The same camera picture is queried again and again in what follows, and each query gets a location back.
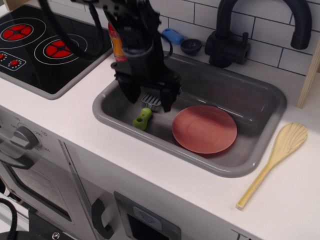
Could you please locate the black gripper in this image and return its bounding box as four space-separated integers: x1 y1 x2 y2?
111 47 181 112

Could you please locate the green handled grey spatula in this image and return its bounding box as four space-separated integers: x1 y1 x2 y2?
132 92 162 131

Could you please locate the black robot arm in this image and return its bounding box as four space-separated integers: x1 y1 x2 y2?
83 0 181 112

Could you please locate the pink round plate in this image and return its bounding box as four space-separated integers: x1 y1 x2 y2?
171 105 238 154

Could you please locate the grey plastic sink basin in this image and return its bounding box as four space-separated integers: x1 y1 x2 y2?
92 54 287 178

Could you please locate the red toy sauce bottle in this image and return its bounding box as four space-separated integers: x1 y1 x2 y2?
108 22 128 62

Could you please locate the dark grey toy faucet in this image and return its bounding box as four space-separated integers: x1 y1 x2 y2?
204 0 313 68

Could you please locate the black toy stovetop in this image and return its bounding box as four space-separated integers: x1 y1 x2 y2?
0 5 112 100

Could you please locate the grey dishwasher control panel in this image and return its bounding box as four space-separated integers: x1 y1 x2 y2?
113 191 181 240

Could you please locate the grey oven knob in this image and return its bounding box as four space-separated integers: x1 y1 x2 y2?
10 126 40 150

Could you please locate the white toy oven door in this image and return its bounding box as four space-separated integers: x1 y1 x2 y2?
0 107 98 240

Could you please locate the wooden spoon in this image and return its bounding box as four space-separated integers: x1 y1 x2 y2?
235 122 308 211

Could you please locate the wooden side panel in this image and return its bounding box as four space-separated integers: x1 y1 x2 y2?
296 40 320 109

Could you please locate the blue handled grey ladle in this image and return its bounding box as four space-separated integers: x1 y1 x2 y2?
162 28 202 56

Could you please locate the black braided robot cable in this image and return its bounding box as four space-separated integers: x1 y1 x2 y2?
0 0 111 240

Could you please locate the dark grey cabinet handle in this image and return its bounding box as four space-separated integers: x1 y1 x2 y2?
91 198 114 240

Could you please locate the grey oven door handle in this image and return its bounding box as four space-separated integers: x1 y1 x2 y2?
0 141 35 170

